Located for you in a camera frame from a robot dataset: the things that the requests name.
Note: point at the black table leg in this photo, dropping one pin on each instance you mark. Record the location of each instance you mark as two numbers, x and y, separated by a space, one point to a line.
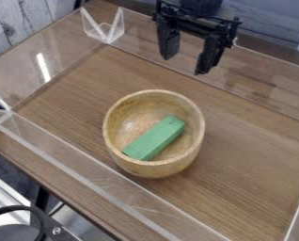
42 199

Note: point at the clear acrylic corner bracket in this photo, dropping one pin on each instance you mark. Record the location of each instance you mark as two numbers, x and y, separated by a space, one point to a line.
106 33

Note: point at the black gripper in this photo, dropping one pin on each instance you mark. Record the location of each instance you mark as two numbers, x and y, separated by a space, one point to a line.
196 18

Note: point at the brown wooden bowl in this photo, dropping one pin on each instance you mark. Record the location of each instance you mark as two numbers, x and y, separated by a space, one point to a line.
130 118

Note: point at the green rectangular block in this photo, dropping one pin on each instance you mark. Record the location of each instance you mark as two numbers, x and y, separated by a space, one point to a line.
156 139

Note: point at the clear acrylic tray wall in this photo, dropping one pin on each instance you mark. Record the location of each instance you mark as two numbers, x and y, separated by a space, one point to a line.
66 139

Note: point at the grey metal base plate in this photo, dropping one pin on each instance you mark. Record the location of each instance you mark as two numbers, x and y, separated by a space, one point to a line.
54 230

